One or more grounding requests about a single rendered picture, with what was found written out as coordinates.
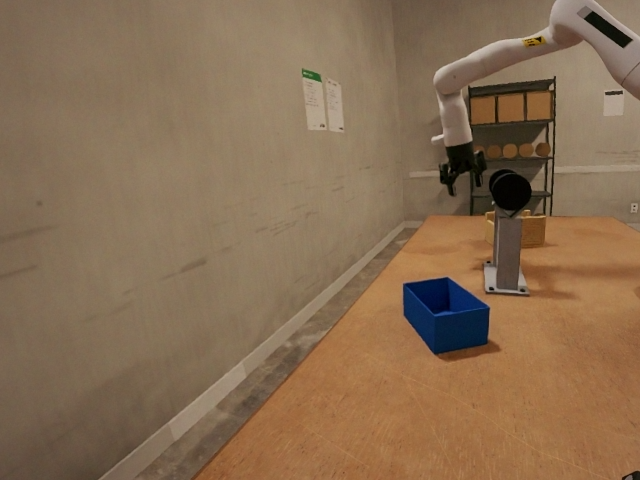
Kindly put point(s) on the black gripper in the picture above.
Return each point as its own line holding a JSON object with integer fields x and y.
{"x": 461, "y": 164}

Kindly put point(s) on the blue open box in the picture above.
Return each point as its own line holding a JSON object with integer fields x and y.
{"x": 436, "y": 323}

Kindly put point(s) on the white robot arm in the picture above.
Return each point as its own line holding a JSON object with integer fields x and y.
{"x": 617, "y": 46}

